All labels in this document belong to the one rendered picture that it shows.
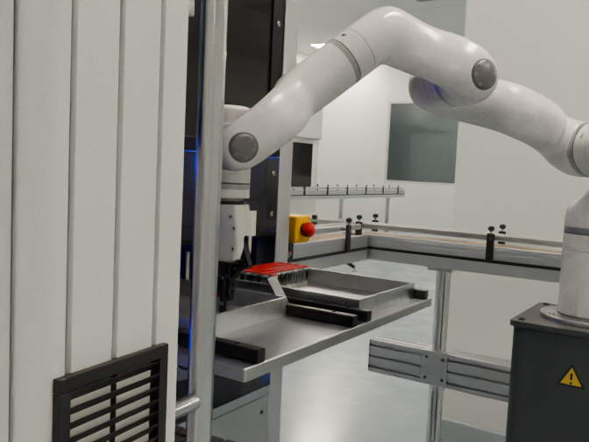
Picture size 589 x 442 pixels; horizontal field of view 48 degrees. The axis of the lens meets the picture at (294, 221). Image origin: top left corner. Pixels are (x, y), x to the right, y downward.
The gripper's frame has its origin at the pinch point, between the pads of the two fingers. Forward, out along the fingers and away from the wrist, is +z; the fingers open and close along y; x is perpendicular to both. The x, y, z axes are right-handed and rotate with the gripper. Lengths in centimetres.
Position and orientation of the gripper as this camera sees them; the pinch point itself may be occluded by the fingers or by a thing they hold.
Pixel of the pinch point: (220, 288)
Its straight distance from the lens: 116.0
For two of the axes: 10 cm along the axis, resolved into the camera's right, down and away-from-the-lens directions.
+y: 8.4, 0.9, -5.4
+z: -0.6, 9.9, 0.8
